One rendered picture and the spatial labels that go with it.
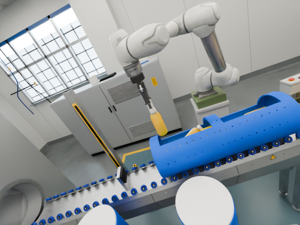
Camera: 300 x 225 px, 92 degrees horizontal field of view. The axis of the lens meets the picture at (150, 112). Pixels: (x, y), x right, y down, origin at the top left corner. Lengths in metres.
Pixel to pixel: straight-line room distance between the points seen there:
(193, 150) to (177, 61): 2.99
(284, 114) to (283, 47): 3.61
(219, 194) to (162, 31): 0.79
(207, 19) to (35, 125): 5.41
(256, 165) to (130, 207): 0.90
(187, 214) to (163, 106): 2.00
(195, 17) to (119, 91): 1.82
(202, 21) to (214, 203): 1.00
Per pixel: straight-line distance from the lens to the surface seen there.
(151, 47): 0.60
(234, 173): 1.18
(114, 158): 1.49
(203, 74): 1.50
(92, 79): 2.85
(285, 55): 4.70
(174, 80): 3.80
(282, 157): 1.28
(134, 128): 2.90
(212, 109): 1.58
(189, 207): 0.88
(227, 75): 1.41
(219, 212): 0.86
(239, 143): 0.99
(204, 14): 1.07
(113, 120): 2.88
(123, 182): 1.17
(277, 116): 1.07
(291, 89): 1.59
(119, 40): 0.72
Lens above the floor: 1.82
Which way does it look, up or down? 26 degrees down
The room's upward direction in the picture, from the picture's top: 25 degrees counter-clockwise
